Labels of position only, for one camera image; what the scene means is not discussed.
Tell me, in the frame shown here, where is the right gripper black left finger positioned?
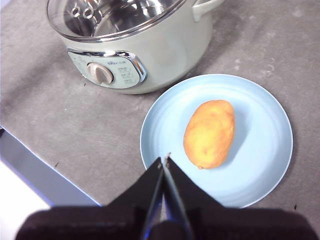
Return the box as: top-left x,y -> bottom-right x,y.
106,156 -> 165,240

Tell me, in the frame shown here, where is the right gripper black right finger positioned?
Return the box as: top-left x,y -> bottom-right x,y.
164,155 -> 226,240

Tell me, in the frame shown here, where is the glass lid with green knob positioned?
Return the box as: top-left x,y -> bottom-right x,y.
45,0 -> 195,42

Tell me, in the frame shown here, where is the pale green electric steamer pot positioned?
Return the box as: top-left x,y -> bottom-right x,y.
45,0 -> 226,95

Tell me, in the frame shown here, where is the brown potato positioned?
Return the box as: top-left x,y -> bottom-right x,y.
183,99 -> 236,171

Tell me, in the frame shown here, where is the blue round plate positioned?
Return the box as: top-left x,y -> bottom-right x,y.
139,73 -> 294,209

